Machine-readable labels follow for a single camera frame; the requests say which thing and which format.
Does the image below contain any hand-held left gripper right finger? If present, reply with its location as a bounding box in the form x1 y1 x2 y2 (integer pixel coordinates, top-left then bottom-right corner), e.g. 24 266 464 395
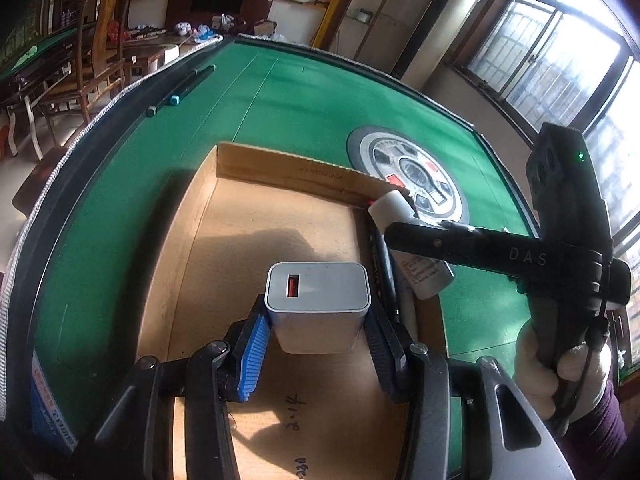
363 301 576 480

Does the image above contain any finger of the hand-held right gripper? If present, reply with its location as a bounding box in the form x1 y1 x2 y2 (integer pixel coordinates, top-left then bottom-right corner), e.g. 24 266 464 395
382 220 507 268

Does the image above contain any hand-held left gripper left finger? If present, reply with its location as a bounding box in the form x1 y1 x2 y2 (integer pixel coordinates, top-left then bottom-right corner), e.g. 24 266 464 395
75 294 275 480

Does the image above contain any white plastic tube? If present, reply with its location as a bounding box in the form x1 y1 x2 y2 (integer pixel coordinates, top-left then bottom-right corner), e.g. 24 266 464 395
369 191 456 301

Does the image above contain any grey white USB charger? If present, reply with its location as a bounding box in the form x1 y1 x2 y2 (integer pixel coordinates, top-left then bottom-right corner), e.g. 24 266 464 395
265 261 372 355

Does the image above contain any cardboard box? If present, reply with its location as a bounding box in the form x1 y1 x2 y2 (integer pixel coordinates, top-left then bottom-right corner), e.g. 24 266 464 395
135 142 453 480

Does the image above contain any person's right forearm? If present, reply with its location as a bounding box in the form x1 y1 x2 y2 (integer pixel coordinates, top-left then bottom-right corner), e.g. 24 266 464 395
554 379 632 480

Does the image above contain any person's right hand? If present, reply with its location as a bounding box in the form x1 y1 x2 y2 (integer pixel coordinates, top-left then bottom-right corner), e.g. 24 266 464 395
515 317 614 424

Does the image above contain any round table control panel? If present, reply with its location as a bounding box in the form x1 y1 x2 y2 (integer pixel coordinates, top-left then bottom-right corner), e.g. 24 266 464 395
346 126 471 228

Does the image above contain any dark framed window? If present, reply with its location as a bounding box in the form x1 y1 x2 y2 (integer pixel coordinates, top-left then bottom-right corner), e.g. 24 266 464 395
449 0 640 271

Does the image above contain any blue printed packet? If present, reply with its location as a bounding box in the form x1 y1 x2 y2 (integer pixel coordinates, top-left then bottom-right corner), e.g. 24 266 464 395
29 350 77 455

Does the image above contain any white tower air conditioner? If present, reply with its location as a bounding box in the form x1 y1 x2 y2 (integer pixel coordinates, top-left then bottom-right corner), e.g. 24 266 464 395
390 0 484 94

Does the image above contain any yellow pole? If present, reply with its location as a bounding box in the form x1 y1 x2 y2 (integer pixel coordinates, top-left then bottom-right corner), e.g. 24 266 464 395
312 0 359 52

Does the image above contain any black marker pen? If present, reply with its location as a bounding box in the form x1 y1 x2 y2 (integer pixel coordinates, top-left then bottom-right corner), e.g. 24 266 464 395
146 70 202 116

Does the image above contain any teal capped marker pen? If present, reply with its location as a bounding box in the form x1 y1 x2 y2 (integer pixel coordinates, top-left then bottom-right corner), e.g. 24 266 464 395
169 64 216 107

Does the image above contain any wooden television cabinet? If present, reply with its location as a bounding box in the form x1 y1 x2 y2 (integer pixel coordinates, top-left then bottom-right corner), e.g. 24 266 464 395
166 0 277 32

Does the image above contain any wooden chair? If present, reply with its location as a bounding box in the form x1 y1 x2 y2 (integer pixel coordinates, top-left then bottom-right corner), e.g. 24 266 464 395
36 0 142 137

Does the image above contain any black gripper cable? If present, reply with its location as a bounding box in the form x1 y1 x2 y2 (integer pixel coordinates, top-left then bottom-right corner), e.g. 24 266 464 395
549 305 611 433

